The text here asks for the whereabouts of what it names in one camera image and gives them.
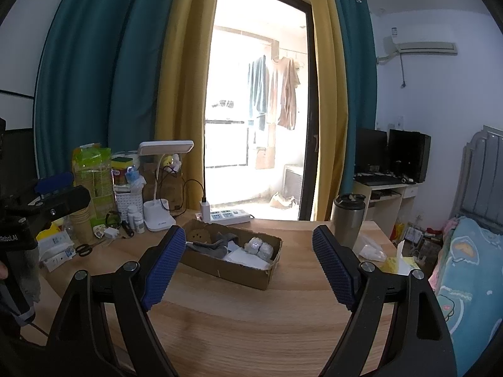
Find hanging beige shirt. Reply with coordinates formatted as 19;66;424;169
267;57;301;130

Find flattened cardboard on balcony floor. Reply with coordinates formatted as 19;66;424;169
269;192;298;209

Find white plug adapter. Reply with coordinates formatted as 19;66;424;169
91;222;120;240

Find yellow tissue pack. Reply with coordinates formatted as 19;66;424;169
379;239;422;279

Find teal curtain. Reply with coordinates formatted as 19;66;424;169
328;0;379;197
33;0;185;173

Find black keyboard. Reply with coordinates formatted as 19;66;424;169
356;175;401;186

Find blue printed blanket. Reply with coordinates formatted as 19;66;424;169
428;216;503;377

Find black computer monitor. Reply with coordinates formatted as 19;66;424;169
355;128;390;173

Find white perforated basket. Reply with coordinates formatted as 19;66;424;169
114;184;144;224

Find stack of brown paper cups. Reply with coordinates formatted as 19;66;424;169
69;206;93;244

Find black computer tower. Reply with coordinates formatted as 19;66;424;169
387;129;432;183

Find white paper towel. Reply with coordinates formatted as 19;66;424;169
224;241;276;271

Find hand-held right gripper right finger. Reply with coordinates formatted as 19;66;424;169
312;225;458;377

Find jar with yellow green lid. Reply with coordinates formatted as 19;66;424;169
111;156;137;187

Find brown cardboard carton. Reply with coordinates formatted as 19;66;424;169
141;161;186;215

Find white air conditioner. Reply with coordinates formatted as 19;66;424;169
377;27;460;65

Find clear cotton swab pack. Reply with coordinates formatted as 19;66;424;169
243;237;276;262

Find balcony cardboard box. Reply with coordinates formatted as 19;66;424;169
255;146;276;169

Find white computer desk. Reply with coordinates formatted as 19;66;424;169
351;173;419;244

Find green packet of paper cups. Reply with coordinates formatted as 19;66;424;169
71;143;115;221

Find hanging teal shirt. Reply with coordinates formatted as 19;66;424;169
247;56;272;120

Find white balcony cabinet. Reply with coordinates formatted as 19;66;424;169
282;164;303;201

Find yellow curtain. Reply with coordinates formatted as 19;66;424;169
153;0;223;210
301;0;350;222

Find small yellow white toy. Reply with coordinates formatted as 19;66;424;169
163;153;183;173

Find white desk lamp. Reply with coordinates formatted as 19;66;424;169
137;140;194;232

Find steel tumbler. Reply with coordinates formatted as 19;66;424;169
330;193;367;250

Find dark door frame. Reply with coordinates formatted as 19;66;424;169
204;0;319;221

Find grey bed headboard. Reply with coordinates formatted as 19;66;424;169
452;125;503;228

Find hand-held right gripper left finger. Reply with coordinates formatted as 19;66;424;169
24;226;187;377

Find grey fuzzy cloth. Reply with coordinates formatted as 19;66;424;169
18;243;42;303

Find white power strip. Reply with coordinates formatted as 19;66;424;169
195;209;252;226

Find black scissors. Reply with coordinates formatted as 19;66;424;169
75;243;106;258

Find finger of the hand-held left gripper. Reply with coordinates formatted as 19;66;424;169
12;185;92;224
24;172;75;197

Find white tissue pack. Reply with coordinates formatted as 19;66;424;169
37;231;73;254
41;249;77;271

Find brown round cookie-shaped pad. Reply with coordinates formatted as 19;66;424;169
185;228;211;244

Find clear plastic bag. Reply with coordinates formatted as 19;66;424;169
351;232;388;262

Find black charger cable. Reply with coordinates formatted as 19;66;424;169
173;179;207;217

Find yellow packet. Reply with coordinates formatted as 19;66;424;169
37;222;64;244

